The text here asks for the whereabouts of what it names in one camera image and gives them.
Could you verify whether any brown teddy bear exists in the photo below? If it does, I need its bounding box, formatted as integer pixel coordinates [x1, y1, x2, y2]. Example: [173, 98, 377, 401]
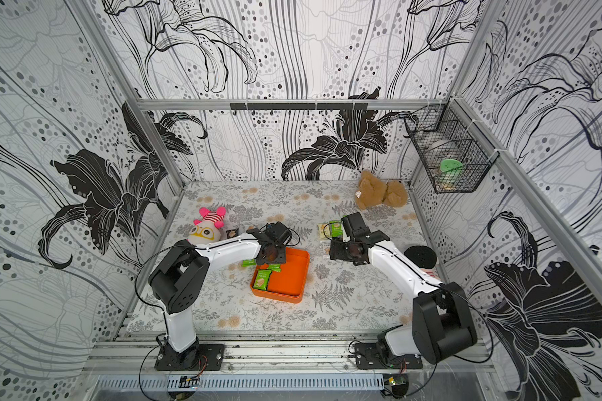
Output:
[355, 170, 408, 210]

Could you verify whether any floral table mat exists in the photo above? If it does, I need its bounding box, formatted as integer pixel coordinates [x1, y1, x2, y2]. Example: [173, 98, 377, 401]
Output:
[127, 179, 463, 334]

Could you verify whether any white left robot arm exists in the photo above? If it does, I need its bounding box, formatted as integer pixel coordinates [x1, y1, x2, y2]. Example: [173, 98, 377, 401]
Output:
[148, 222, 293, 354]

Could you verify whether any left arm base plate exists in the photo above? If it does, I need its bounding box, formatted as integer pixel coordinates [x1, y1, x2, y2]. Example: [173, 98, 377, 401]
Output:
[155, 343, 225, 372]

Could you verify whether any black wall bar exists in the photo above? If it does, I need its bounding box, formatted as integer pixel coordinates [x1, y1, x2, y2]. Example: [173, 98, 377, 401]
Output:
[230, 101, 369, 111]

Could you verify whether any black cookie packet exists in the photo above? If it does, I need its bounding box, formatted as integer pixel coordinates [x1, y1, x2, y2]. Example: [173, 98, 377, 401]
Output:
[226, 228, 240, 238]

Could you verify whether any green lid cup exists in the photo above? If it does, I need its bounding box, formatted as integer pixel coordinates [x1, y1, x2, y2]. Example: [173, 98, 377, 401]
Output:
[440, 159, 466, 190]

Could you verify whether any black round disc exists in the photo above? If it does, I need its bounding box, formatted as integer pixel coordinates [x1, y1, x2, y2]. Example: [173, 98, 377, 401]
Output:
[404, 245, 438, 270]

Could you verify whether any yellow cookie packet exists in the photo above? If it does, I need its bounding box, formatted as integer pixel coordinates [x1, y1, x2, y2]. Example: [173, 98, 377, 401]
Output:
[318, 223, 329, 242]

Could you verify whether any orange storage box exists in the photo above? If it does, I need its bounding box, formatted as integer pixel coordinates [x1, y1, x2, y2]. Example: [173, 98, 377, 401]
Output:
[250, 248, 309, 304]

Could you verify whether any white cable duct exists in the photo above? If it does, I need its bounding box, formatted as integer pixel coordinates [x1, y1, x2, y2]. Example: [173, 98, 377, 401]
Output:
[96, 374, 384, 394]

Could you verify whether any green cookie packet top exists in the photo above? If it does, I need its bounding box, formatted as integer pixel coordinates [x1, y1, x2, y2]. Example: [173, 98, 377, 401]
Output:
[328, 221, 343, 238]

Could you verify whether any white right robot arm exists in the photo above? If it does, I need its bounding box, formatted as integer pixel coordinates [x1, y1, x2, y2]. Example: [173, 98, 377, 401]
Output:
[329, 212, 478, 364]

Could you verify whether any black wire basket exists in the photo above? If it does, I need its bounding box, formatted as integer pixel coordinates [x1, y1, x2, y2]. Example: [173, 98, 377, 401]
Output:
[404, 100, 493, 194]

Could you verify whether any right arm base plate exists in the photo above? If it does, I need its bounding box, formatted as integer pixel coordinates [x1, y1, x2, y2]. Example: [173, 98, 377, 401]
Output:
[348, 340, 423, 371]

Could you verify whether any pink white plush toy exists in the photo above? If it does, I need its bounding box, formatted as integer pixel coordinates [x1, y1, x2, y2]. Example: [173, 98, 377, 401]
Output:
[187, 207, 227, 245]

